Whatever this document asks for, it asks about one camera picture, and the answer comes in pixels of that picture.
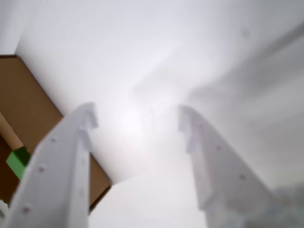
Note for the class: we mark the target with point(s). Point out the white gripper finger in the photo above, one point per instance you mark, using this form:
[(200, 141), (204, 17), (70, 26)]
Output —
[(59, 178), (221, 180)]

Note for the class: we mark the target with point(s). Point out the green wooden cube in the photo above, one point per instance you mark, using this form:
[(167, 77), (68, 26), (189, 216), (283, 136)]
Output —
[(17, 161)]

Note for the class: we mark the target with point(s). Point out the brown cardboard box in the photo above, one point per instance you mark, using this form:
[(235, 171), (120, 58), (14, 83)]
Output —
[(23, 95)]

